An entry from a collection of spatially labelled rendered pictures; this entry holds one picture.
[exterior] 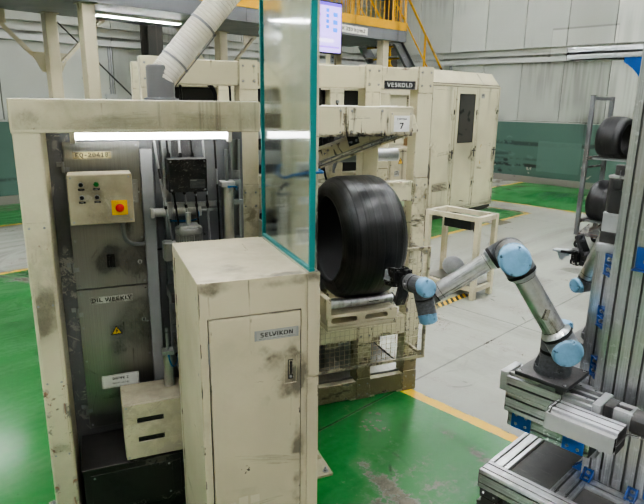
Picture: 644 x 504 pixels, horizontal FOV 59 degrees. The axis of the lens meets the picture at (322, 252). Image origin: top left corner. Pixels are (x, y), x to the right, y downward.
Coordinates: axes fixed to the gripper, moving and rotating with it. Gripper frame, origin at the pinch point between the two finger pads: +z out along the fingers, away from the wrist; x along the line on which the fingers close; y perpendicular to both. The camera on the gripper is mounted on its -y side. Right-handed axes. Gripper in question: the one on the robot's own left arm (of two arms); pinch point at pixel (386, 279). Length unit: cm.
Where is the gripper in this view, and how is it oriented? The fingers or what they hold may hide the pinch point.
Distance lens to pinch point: 257.7
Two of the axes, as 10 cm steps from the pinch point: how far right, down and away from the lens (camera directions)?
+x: -9.3, 0.9, -3.6
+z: -3.7, -1.1, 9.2
